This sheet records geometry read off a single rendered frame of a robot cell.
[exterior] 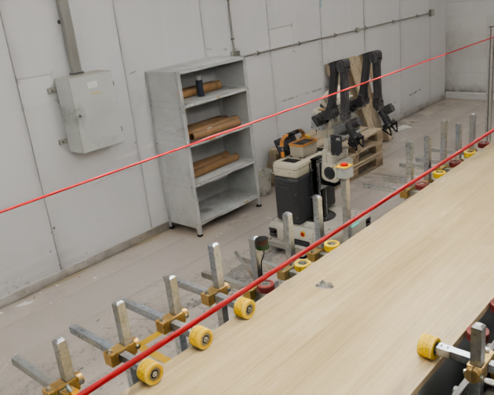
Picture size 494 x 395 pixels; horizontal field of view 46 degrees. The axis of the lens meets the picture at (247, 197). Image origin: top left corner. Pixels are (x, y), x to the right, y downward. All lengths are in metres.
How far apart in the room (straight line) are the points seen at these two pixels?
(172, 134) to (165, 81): 0.48
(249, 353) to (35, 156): 3.12
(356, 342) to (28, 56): 3.49
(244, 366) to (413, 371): 0.58
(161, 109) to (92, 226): 1.21
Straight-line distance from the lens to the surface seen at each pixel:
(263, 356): 2.20
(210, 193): 6.15
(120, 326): 2.23
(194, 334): 2.25
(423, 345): 2.13
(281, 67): 6.88
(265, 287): 2.63
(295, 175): 4.66
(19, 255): 5.01
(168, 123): 5.36
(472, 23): 10.47
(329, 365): 2.14
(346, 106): 4.25
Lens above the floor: 2.17
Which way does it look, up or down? 20 degrees down
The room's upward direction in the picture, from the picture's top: 6 degrees counter-clockwise
